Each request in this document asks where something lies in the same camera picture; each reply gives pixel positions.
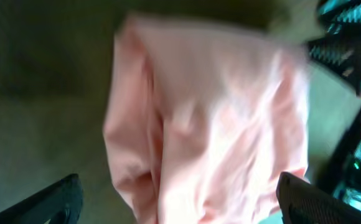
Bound aluminium frame with equipment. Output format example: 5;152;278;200
306;0;361;211

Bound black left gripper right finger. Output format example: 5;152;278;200
276;172;361;224

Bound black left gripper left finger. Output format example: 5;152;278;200
0;174;83;224

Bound salmon pink t-shirt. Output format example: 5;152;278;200
103;15;309;223

